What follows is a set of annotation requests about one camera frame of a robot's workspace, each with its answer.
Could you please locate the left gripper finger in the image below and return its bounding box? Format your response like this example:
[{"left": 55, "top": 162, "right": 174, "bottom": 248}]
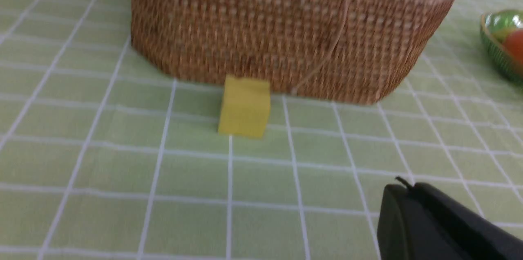
[{"left": 377, "top": 176, "right": 523, "bottom": 260}]

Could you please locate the orange persimmon toy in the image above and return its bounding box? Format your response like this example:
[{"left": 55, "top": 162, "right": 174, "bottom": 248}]
[{"left": 502, "top": 28, "right": 523, "bottom": 64}]

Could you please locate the woven wicker basket green lining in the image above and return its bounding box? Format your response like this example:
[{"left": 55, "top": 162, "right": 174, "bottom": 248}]
[{"left": 130, "top": 0, "right": 455, "bottom": 105}]

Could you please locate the yellow foam block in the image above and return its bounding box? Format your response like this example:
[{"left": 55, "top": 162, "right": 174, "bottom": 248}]
[{"left": 217, "top": 74, "right": 271, "bottom": 139}]

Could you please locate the green glass leaf plate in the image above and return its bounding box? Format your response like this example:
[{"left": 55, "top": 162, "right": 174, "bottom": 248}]
[{"left": 479, "top": 9, "right": 523, "bottom": 86}]

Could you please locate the green checkered tablecloth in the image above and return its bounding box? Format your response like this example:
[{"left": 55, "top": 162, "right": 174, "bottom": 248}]
[{"left": 0, "top": 0, "right": 523, "bottom": 260}]

